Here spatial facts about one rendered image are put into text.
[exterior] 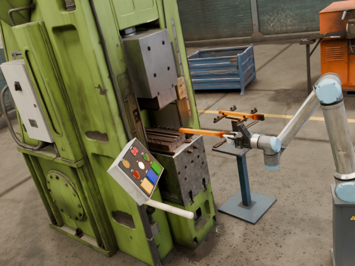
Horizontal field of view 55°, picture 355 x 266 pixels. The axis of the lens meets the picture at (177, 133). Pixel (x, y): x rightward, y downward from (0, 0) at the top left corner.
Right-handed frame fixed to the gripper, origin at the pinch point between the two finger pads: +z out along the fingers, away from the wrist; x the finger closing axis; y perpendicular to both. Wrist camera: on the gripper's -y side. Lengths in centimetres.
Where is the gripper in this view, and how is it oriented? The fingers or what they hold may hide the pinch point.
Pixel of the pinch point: (225, 133)
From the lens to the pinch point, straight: 228.9
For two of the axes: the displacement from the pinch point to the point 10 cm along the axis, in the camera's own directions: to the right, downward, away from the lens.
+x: 5.9, -4.4, 6.8
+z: -7.9, -1.2, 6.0
